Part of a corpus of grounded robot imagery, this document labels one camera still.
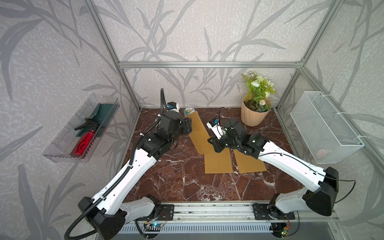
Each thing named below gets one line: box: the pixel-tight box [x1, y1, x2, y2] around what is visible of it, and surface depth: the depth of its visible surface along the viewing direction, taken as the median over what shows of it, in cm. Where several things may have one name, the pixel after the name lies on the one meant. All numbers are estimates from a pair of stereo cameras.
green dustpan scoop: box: [76, 103, 116, 138], surface depth 67 cm
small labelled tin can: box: [184, 107, 195, 117], surface depth 110 cm
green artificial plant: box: [242, 71, 279, 113], surface depth 99 cm
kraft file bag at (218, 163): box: [204, 148, 234, 174], surface depth 91 cm
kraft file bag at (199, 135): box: [185, 110, 215, 155], surface depth 72 cm
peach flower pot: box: [240, 94, 273, 127], surface depth 102 cm
